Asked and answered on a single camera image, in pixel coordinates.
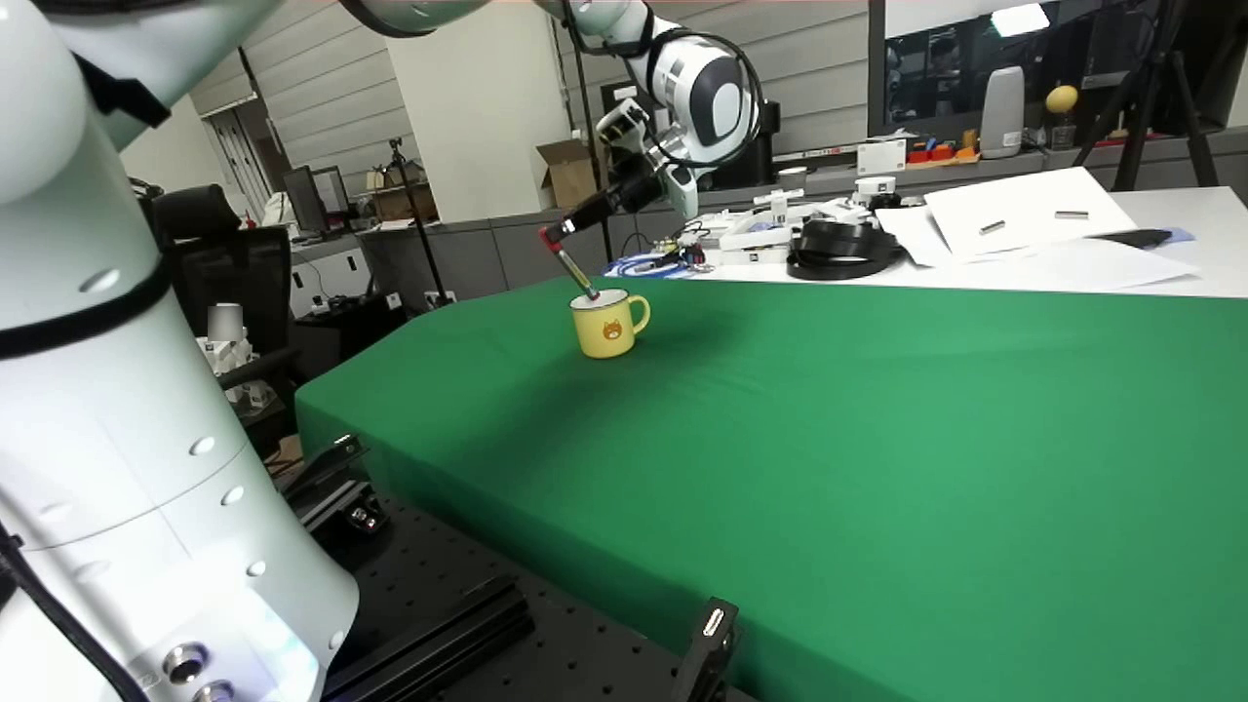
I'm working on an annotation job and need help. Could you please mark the large white paper sheet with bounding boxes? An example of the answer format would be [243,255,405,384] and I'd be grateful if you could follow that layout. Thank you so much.
[922,164,1143,260]

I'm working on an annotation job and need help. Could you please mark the green tablecloth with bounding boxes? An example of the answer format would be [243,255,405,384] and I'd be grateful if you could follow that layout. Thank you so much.
[294,272,1248,702]

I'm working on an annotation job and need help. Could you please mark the grey desk partition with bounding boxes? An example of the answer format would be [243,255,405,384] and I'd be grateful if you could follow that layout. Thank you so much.
[357,208,678,303]

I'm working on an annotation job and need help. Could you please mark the black flat phone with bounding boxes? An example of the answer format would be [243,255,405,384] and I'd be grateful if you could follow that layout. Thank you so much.
[1094,228,1178,255]

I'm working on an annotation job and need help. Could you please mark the black vertical stand pole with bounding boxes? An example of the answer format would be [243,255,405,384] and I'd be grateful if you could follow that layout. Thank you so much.
[563,22,619,272]

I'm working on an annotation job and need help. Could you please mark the small white box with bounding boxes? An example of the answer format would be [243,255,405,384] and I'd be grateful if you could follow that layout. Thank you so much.
[854,135,912,181]

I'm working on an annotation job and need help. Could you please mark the small white figurine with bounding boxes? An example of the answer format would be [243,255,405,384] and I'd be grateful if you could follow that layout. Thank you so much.
[204,300,262,378]

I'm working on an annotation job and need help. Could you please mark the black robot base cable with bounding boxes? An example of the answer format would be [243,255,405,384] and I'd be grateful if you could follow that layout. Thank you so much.
[0,523,138,702]

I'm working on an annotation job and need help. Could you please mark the brown cardboard box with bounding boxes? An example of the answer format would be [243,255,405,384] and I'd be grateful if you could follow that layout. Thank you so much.
[534,131,617,220]

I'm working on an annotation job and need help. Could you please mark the white upright speaker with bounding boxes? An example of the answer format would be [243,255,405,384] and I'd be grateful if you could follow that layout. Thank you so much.
[974,61,1029,164]

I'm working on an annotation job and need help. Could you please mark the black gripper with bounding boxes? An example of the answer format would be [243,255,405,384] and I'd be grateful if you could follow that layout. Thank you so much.
[552,160,682,242]

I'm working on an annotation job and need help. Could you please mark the black round coiled item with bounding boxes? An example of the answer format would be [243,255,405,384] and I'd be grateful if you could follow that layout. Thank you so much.
[784,211,910,283]

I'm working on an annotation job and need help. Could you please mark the dark glass window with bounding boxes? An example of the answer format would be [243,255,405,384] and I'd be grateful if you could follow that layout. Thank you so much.
[864,0,1248,150]

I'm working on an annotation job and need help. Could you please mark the black camera tripod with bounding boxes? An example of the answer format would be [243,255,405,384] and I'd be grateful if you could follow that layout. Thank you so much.
[1072,0,1223,196]

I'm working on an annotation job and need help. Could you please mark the black computer box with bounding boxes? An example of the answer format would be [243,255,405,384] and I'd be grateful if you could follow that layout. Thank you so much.
[745,96,784,190]

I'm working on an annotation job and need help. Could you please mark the black aluminium rail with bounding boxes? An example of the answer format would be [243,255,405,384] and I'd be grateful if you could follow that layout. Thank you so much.
[317,575,538,702]

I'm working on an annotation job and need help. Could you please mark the yellow mug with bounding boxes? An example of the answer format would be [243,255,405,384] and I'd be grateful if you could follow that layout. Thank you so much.
[567,283,656,361]

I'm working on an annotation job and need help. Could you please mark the black office chair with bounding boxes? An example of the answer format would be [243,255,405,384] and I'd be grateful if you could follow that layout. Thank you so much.
[144,183,299,393]

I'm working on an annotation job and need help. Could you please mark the orange small items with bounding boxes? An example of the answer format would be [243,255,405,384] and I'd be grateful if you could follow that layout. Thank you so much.
[906,130,983,173]

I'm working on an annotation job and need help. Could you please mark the blue white cable bundle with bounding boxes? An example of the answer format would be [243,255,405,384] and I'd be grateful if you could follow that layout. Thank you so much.
[604,242,712,283]

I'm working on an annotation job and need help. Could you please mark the white electronics box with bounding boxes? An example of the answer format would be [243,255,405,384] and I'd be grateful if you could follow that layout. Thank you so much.
[673,186,811,260]

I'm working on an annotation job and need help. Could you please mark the black optical breadboard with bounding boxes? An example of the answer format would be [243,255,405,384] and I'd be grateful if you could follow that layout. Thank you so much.
[278,436,732,702]

